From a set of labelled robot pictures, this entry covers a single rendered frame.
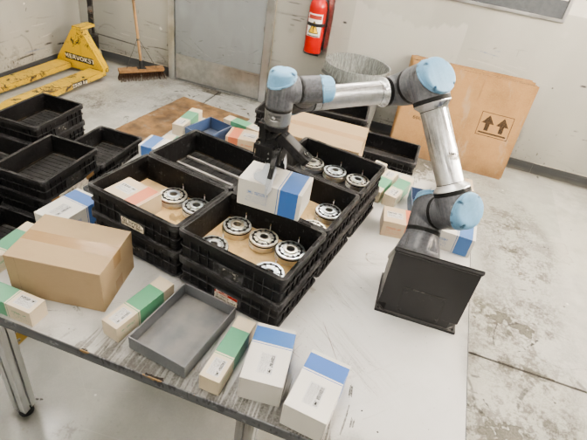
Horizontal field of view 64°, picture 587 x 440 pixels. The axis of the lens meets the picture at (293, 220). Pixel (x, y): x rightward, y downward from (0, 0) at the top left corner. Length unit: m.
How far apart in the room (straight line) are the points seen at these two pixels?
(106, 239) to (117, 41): 4.15
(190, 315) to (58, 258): 0.43
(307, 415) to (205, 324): 0.46
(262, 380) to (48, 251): 0.76
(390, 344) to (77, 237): 1.07
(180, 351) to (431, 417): 0.75
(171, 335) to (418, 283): 0.80
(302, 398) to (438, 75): 1.00
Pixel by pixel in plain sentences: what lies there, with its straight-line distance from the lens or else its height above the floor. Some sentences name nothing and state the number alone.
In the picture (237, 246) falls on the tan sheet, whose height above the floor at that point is 0.83.
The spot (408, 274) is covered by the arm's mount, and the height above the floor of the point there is 0.89.
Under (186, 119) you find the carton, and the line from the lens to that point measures 2.64.
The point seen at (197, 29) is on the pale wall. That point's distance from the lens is 5.03.
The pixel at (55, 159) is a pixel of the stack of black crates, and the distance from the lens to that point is 2.84.
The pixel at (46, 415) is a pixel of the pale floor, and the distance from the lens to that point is 2.29.
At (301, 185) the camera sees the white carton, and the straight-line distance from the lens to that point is 1.41.
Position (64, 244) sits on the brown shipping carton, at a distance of 1.64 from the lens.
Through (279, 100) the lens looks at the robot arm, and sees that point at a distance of 1.29.
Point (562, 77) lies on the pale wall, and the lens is 4.58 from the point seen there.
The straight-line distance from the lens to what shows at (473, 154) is 4.45.
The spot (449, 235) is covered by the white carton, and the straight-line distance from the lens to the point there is 2.05.
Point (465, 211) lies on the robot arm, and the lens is 1.52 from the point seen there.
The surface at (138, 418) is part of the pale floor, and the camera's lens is 2.20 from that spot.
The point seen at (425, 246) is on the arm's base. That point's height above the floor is 0.97.
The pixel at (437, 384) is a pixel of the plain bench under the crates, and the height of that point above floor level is 0.70.
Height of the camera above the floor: 1.88
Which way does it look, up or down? 36 degrees down
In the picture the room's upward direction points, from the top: 10 degrees clockwise
